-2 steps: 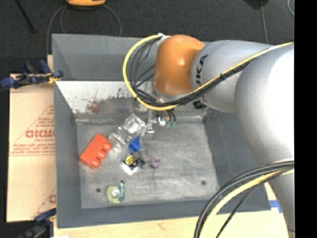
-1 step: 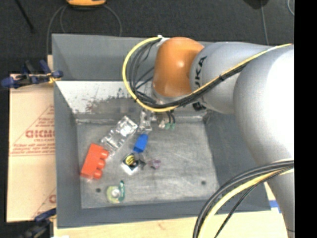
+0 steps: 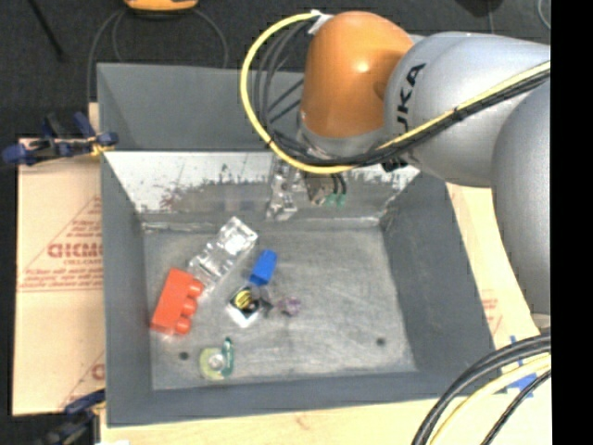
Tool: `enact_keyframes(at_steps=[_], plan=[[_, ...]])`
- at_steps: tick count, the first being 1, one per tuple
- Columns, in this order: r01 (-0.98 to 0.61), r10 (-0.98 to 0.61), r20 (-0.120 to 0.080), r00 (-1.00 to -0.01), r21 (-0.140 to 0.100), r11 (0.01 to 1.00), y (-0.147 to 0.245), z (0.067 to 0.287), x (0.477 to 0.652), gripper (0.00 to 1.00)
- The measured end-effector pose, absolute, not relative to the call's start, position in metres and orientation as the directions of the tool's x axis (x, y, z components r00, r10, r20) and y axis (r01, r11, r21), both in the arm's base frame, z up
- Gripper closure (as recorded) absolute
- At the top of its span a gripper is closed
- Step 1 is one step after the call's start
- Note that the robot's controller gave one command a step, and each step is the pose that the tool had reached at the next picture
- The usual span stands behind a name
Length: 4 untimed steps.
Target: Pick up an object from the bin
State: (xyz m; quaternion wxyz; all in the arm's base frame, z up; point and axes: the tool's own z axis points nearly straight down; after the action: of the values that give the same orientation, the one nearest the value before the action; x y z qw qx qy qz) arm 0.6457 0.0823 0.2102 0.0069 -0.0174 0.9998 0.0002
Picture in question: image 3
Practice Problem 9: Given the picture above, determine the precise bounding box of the brown cardboard board, red print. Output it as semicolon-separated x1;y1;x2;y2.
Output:
11;102;543;445

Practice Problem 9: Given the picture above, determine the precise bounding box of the yellow-green round thing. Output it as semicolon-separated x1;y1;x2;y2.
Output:
198;337;236;382

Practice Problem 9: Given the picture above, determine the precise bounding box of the grey metal bin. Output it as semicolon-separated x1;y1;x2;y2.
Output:
95;62;498;426

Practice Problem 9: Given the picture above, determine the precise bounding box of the blue block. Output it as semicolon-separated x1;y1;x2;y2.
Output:
248;248;279;287

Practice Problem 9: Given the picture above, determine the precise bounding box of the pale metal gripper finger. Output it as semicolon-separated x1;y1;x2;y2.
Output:
272;154;301;199
265;196;298;223

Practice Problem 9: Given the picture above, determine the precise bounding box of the small purple thing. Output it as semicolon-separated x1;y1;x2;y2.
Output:
275;295;303;317

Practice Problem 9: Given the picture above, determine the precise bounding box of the orange toy block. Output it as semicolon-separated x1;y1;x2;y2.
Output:
148;267;207;337

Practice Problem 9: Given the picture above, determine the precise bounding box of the clear plastic box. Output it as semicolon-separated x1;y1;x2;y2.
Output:
186;215;259;297

